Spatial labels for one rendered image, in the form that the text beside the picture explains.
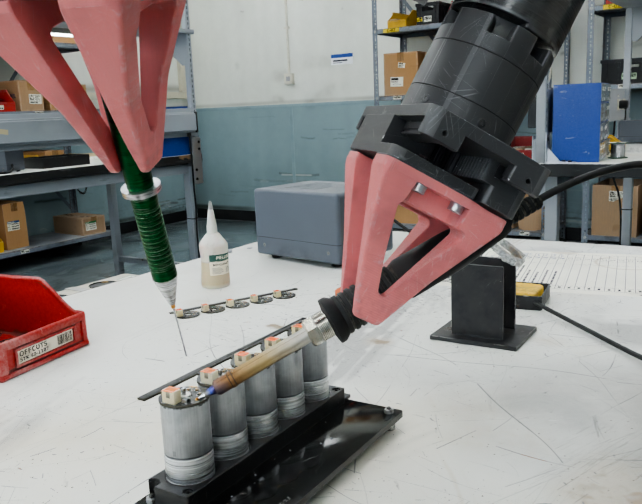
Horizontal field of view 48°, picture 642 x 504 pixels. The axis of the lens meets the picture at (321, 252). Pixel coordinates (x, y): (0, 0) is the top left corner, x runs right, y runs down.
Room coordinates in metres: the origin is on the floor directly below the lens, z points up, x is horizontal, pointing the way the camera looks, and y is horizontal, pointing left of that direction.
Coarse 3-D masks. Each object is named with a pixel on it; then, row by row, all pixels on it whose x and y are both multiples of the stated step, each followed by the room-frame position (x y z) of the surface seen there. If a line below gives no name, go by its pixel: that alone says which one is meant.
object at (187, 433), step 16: (208, 400) 0.33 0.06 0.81; (176, 416) 0.32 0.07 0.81; (192, 416) 0.32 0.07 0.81; (208, 416) 0.33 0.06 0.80; (176, 432) 0.32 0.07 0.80; (192, 432) 0.32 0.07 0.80; (208, 432) 0.33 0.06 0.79; (176, 448) 0.32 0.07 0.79; (192, 448) 0.32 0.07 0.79; (208, 448) 0.33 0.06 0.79; (176, 464) 0.32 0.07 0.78; (192, 464) 0.32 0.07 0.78; (208, 464) 0.33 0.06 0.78; (176, 480) 0.32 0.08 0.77; (192, 480) 0.32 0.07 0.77
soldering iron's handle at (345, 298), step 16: (528, 208) 0.36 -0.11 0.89; (432, 240) 0.35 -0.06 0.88; (496, 240) 0.36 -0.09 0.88; (400, 256) 0.35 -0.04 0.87; (416, 256) 0.35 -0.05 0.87; (384, 272) 0.35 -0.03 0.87; (400, 272) 0.34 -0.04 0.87; (448, 272) 0.35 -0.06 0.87; (352, 288) 0.34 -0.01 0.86; (384, 288) 0.34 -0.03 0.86; (320, 304) 0.34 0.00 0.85; (336, 304) 0.34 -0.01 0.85; (352, 304) 0.34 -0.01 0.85; (336, 320) 0.33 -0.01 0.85; (352, 320) 0.34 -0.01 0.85
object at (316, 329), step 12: (312, 324) 0.34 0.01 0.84; (324, 324) 0.34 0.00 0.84; (300, 336) 0.34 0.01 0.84; (312, 336) 0.33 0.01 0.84; (324, 336) 0.34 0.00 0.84; (276, 348) 0.33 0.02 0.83; (288, 348) 0.33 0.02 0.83; (252, 360) 0.33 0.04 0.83; (264, 360) 0.33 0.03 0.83; (276, 360) 0.33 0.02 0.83; (228, 372) 0.33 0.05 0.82; (240, 372) 0.33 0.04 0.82; (252, 372) 0.33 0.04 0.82; (216, 384) 0.33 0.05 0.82; (228, 384) 0.33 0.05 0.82
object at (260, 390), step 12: (264, 372) 0.37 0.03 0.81; (252, 384) 0.37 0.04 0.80; (264, 384) 0.37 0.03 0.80; (252, 396) 0.37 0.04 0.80; (264, 396) 0.37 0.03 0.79; (276, 396) 0.38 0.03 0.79; (252, 408) 0.37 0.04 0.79; (264, 408) 0.37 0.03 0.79; (276, 408) 0.38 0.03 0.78; (252, 420) 0.37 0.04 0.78; (264, 420) 0.37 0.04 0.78; (276, 420) 0.38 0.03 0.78; (252, 432) 0.37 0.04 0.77; (264, 432) 0.37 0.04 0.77; (276, 432) 0.37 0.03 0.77
